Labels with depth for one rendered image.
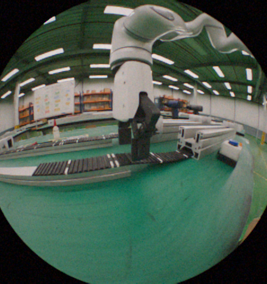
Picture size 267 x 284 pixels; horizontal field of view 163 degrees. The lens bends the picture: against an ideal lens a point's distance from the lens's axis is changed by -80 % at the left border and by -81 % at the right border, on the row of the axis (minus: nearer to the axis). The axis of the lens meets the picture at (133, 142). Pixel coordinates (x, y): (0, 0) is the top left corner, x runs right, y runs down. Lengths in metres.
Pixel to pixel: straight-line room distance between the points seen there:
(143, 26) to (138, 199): 0.27
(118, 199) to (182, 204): 0.10
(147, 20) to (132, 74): 0.10
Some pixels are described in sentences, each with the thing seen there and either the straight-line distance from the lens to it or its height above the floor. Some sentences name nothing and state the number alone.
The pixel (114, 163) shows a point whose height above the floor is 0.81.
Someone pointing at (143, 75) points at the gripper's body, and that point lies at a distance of 0.16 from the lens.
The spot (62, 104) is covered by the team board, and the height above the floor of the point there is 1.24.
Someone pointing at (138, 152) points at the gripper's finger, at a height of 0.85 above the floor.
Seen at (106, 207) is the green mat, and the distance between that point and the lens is 0.16.
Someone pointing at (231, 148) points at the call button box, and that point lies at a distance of 0.35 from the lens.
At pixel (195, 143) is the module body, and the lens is 0.31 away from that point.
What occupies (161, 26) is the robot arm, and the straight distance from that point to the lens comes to 0.18.
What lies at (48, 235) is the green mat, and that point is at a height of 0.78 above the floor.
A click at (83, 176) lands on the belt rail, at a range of 0.20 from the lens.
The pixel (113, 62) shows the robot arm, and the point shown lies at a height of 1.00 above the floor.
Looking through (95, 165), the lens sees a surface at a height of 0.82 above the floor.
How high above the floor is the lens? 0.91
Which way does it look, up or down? 19 degrees down
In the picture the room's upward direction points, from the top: straight up
